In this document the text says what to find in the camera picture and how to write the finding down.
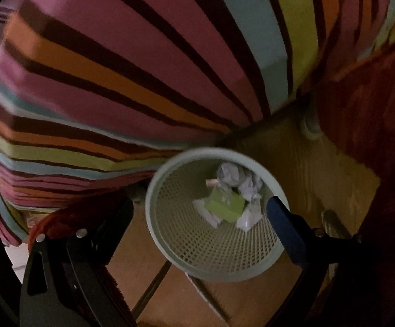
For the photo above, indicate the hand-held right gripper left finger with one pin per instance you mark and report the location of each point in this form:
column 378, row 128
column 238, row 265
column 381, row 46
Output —
column 92, row 255

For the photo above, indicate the striped colourful bedsheet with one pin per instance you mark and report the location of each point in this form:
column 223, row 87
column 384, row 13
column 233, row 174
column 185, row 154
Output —
column 132, row 58

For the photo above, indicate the white plastic packet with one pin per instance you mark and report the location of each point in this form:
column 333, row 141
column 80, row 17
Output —
column 249, row 218

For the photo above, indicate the white bed leg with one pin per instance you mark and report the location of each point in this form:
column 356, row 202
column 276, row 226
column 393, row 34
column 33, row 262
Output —
column 311, row 124

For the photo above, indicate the red shaggy rug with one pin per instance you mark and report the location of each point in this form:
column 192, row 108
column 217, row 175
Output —
column 371, row 126

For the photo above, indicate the green cardboard box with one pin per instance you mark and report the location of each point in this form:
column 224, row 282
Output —
column 225, row 206

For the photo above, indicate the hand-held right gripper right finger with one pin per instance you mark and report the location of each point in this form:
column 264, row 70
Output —
column 287, row 231

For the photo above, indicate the white mesh plastic basket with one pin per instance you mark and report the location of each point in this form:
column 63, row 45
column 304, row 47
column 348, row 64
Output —
column 218, row 255

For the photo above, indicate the white paper ball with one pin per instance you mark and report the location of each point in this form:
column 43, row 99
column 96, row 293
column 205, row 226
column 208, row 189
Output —
column 252, row 187
column 231, row 175

